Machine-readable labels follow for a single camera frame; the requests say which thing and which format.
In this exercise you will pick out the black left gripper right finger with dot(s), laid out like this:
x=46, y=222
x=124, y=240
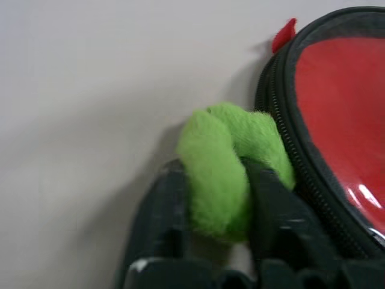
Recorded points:
x=279, y=228

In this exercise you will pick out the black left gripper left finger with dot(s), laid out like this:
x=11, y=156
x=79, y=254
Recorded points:
x=165, y=216

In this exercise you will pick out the green fuzzy zipper pull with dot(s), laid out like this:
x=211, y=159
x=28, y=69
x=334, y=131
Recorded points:
x=216, y=180

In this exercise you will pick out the red zippered pouch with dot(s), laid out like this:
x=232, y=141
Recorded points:
x=288, y=126

